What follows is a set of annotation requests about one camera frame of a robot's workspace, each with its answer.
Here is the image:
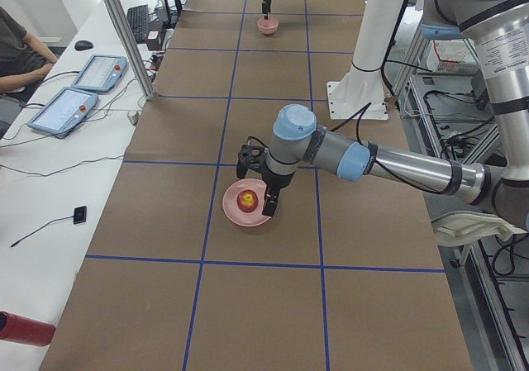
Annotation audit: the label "red apple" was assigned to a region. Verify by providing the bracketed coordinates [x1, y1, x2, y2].
[236, 189, 259, 213]

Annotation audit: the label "pink bowl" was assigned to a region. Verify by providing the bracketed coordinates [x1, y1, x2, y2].
[257, 17, 279, 36]

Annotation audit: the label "pink plate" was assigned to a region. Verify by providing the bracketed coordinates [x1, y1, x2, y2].
[222, 178, 270, 227]

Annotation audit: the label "black keyboard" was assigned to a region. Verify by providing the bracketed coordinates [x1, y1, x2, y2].
[126, 4, 150, 44]

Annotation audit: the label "far blue teach pendant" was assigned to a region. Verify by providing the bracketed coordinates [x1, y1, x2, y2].
[72, 55, 128, 93]

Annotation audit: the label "blue teach pendant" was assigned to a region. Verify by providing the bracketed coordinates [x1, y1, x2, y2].
[72, 55, 128, 93]
[27, 87, 99, 138]

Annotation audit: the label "black computer mouse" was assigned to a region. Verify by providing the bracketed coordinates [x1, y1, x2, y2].
[74, 40, 93, 51]

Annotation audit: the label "small black puck device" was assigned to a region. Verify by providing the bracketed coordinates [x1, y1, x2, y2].
[73, 206, 88, 225]

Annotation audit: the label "near blue teach pendant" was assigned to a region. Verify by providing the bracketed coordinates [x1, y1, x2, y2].
[27, 87, 99, 138]

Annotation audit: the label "seated person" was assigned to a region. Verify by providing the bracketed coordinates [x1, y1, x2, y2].
[1, 7, 58, 103]

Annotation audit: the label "red water bottle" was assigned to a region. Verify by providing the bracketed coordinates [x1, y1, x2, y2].
[1, 312, 55, 347]

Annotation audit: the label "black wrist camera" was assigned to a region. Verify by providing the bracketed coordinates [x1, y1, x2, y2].
[236, 145, 265, 179]

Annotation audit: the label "white central pedestal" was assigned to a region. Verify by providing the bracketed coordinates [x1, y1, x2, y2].
[327, 0, 407, 120]

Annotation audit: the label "aluminium frame post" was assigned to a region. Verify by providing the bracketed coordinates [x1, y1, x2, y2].
[103, 0, 155, 101]

